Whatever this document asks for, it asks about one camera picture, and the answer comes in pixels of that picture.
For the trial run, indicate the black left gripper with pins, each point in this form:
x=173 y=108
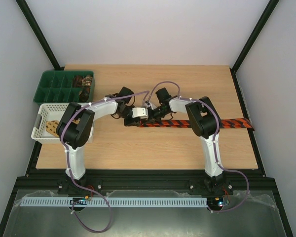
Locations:
x=132 y=123

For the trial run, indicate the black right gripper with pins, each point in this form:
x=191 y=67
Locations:
x=152 y=114

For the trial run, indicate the orange navy striped tie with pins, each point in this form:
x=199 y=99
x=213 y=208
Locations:
x=224 y=124

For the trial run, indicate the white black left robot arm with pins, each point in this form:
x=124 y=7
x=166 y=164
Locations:
x=104 y=107

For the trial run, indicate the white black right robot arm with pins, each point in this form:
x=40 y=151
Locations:
x=203 y=119

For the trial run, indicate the rolled beige patterned tie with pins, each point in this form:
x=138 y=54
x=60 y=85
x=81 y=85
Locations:
x=87 y=81

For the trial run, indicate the rolled brown patterned tie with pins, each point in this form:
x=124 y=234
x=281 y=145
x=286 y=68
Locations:
x=77 y=81

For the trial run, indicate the green divided storage tray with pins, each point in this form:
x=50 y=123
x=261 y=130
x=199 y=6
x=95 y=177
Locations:
x=56 y=87

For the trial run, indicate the tan patterned tie in basket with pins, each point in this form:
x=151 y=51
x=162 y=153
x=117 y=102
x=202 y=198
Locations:
x=51 y=127

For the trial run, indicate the white perforated plastic basket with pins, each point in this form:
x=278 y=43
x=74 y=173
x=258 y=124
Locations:
x=44 y=123

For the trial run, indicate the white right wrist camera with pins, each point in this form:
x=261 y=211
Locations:
x=149 y=104

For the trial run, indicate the light blue slotted cable duct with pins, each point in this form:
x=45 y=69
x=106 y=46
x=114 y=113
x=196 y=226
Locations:
x=114 y=202

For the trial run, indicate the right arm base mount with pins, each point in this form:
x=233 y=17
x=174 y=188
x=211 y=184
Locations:
x=206 y=186

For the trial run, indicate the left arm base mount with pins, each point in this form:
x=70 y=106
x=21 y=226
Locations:
x=67 y=187

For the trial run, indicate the black aluminium frame rail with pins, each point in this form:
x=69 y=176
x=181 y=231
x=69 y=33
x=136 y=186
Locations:
x=144 y=180

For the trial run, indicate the left black frame post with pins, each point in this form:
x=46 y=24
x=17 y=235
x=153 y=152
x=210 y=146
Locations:
x=39 y=34

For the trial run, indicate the black frame post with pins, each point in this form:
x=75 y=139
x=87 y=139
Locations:
x=39 y=34
x=263 y=19

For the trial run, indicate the right black frame post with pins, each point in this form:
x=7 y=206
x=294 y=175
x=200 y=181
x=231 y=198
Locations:
x=263 y=19

